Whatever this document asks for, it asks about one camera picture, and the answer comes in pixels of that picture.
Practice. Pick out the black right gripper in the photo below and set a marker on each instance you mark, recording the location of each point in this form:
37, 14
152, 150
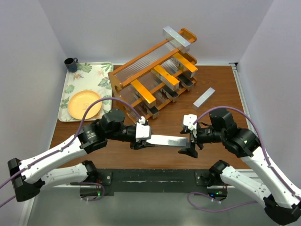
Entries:
191, 151

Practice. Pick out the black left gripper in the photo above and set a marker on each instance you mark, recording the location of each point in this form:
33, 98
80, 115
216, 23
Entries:
139, 144

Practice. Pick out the orange toothpaste box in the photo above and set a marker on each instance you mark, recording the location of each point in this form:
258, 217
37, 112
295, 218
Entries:
147, 97
166, 77
184, 65

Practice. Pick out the silver R&O charcoal toothpaste box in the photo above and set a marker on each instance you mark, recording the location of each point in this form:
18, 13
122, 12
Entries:
171, 95

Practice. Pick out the orange toothpaste box front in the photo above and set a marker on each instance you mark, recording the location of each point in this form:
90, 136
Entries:
184, 65

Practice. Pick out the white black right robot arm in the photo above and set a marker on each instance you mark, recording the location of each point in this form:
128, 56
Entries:
279, 197

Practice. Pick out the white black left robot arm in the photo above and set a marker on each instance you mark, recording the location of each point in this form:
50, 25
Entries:
29, 176

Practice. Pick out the wooden three-tier shelf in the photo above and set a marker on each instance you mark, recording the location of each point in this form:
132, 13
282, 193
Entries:
140, 69

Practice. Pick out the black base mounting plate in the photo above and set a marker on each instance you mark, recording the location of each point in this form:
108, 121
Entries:
158, 181

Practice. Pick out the orange plate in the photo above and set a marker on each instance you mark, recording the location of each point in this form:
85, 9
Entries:
80, 102

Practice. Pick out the floral serving tray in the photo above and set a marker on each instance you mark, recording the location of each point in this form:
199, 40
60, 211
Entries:
89, 76

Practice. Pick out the dark blue mug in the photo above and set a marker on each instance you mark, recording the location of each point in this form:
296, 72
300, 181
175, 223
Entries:
71, 64

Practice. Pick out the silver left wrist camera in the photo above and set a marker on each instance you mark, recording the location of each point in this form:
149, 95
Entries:
143, 130

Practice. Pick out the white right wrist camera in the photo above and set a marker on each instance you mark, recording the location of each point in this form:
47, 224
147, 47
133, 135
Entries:
189, 125

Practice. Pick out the aluminium table edge rail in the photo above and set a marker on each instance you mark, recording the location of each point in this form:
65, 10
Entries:
242, 98

